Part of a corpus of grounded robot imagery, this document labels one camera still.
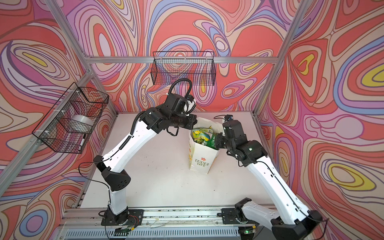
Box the black wire basket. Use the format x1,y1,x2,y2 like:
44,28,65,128
151,50,217,86
32,83,109,154

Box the black wire basket left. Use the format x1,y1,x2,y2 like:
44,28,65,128
32,83,109,154

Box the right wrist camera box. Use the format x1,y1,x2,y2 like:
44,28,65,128
224,115,234,122

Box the green yellow Fox's bag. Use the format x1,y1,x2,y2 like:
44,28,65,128
192,127,214,146

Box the white cylinder in basket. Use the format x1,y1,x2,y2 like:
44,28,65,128
70,115,94,134

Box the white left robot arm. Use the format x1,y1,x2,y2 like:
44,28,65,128
93,93,197,226

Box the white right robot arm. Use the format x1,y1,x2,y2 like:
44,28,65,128
215,115,323,240

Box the illustrated paper gift bag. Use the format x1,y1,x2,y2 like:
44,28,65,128
189,117,224,174

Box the green candy bag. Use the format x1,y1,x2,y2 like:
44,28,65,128
206,134,217,150

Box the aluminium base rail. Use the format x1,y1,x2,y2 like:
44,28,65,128
53,206,275,240

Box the black marker in basket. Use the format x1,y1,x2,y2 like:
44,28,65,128
78,138,85,153

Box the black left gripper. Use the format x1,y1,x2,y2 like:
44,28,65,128
169,113,200,131

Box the black wire basket back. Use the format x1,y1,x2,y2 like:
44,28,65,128
151,50,217,86

